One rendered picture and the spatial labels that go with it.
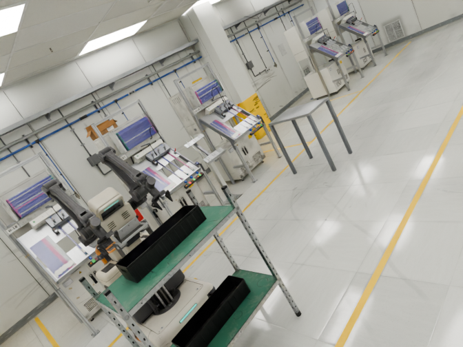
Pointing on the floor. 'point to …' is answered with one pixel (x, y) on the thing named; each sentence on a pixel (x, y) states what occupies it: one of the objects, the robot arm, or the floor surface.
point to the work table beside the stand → (311, 127)
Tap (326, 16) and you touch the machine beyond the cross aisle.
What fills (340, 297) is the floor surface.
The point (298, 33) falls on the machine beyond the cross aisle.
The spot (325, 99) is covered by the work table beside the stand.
